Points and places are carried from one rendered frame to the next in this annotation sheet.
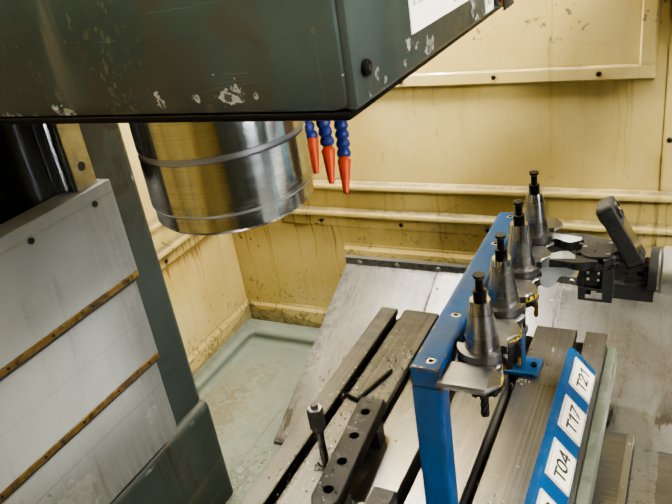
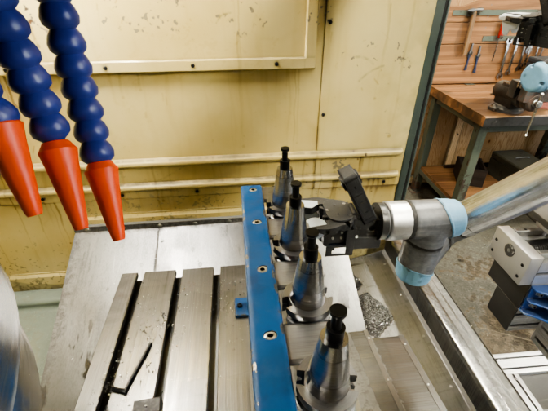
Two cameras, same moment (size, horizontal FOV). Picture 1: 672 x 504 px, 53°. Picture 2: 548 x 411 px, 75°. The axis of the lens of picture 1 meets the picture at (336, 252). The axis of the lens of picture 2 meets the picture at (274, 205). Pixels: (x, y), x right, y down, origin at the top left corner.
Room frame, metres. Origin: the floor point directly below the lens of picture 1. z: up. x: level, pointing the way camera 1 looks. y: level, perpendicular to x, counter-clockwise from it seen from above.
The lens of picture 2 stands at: (0.58, 0.00, 1.56)
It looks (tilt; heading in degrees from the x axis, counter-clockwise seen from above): 33 degrees down; 324
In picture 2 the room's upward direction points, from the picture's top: straight up
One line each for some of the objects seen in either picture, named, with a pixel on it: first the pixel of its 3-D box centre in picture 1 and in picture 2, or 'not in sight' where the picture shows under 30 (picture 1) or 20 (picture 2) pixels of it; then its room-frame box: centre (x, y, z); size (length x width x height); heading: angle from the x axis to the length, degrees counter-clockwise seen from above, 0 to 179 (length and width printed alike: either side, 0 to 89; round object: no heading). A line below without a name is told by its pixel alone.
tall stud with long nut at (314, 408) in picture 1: (319, 434); not in sight; (0.90, 0.08, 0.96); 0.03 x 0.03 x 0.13
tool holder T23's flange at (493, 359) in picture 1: (482, 352); (325, 387); (0.71, -0.16, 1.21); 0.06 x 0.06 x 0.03
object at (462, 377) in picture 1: (471, 378); not in sight; (0.67, -0.14, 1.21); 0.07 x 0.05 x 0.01; 60
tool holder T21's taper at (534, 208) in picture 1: (534, 211); (284, 185); (1.00, -0.33, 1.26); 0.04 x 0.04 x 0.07
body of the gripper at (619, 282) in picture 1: (616, 269); (351, 225); (0.94, -0.44, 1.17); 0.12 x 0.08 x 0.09; 60
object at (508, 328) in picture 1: (493, 329); (315, 341); (0.76, -0.19, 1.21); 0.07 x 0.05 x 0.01; 60
